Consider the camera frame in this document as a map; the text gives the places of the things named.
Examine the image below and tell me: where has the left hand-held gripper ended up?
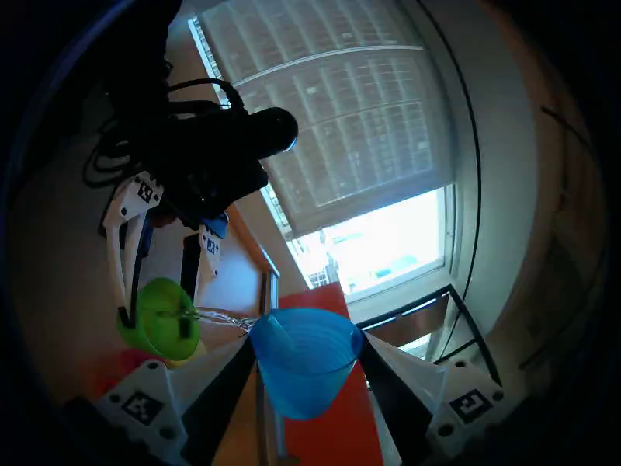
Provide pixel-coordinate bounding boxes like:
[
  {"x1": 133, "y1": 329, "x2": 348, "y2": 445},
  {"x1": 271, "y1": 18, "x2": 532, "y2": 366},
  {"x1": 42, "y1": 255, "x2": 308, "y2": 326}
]
[{"x1": 100, "y1": 96, "x2": 300, "y2": 339}]

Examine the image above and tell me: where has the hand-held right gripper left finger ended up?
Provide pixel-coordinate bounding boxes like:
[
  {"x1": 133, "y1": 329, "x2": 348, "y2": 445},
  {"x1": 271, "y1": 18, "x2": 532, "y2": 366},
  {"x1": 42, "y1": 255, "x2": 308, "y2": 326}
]
[{"x1": 94, "y1": 335, "x2": 257, "y2": 466}]

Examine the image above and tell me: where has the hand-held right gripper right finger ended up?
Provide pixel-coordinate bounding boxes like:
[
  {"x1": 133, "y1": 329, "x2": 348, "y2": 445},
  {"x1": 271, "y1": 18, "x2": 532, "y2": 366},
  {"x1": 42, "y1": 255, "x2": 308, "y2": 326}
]
[{"x1": 360, "y1": 331, "x2": 505, "y2": 466}]

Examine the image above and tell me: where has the green plastic cup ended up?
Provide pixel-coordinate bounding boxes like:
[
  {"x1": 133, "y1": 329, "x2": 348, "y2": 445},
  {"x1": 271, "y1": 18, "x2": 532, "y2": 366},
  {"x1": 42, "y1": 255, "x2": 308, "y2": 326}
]
[{"x1": 115, "y1": 277, "x2": 201, "y2": 363}]

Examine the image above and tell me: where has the blue plastic cup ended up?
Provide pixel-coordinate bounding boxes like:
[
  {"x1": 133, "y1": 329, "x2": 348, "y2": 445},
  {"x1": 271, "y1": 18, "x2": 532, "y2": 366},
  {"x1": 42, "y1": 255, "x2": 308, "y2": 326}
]
[{"x1": 249, "y1": 308, "x2": 366, "y2": 422}]

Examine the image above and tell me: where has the yellow plastic cup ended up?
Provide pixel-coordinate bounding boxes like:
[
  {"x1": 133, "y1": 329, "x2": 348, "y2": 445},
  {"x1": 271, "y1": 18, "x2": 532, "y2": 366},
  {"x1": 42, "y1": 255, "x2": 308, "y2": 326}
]
[{"x1": 166, "y1": 339, "x2": 207, "y2": 368}]

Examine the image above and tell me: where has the black cable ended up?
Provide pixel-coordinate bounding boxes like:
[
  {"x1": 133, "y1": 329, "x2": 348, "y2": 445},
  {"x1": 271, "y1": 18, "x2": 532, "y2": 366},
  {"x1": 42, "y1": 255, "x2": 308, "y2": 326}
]
[{"x1": 82, "y1": 77, "x2": 248, "y2": 190}]

